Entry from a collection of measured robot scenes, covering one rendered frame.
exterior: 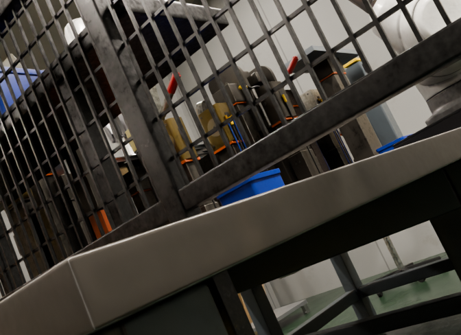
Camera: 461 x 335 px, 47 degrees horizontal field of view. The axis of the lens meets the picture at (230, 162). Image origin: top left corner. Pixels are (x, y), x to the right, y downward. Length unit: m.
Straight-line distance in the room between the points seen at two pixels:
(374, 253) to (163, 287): 4.76
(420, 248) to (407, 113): 1.14
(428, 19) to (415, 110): 3.58
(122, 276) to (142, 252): 0.02
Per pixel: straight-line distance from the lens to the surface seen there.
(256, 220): 0.38
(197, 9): 0.83
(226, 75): 1.63
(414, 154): 0.64
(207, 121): 1.51
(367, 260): 5.11
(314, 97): 2.02
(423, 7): 1.09
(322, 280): 5.42
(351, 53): 2.00
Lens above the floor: 0.67
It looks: 9 degrees up
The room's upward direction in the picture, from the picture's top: 24 degrees counter-clockwise
